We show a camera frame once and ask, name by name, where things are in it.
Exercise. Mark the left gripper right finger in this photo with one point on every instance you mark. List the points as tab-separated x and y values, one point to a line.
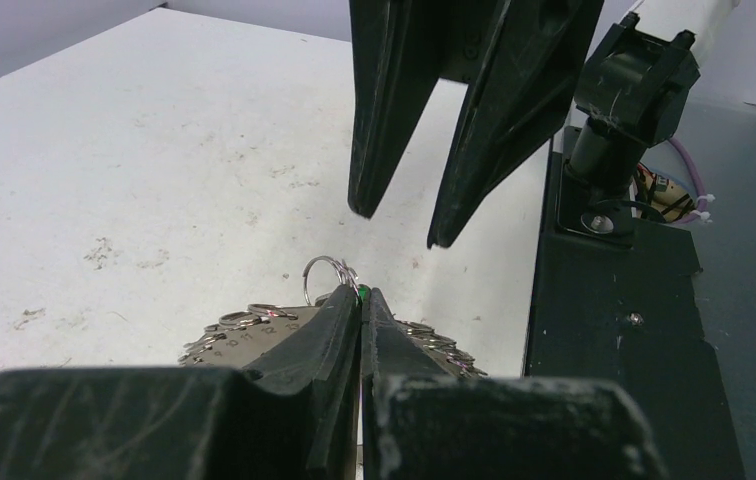
420	422

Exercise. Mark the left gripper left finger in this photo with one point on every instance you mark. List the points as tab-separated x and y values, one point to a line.
289	414

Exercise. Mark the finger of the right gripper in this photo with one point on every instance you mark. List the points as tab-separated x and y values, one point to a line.
400	49
533	55

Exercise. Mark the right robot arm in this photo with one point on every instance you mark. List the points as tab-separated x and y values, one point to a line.
633	86

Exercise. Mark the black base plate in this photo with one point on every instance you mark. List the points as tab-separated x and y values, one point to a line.
624	310

